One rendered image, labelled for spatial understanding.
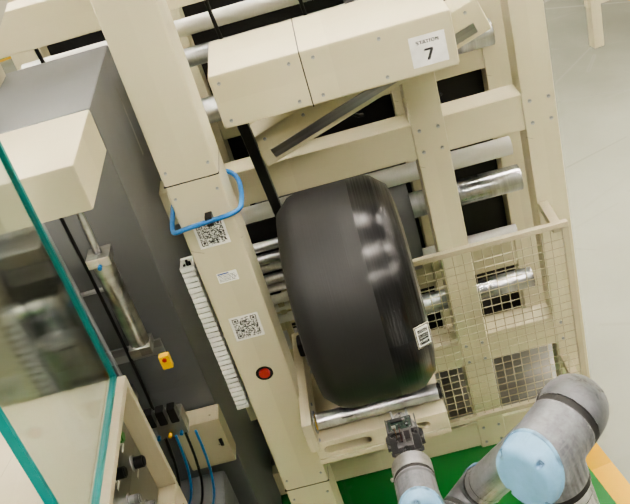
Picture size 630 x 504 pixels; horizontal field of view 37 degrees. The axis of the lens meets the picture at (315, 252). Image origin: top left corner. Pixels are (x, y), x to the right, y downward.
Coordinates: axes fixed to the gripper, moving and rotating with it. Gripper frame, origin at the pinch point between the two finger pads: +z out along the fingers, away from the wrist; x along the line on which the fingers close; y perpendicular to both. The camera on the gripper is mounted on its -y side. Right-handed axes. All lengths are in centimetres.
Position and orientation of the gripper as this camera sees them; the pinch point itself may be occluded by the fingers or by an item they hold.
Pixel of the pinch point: (400, 418)
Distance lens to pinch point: 228.7
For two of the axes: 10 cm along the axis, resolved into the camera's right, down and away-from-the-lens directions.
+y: -2.6, -8.6, -4.3
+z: -0.6, -4.3, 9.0
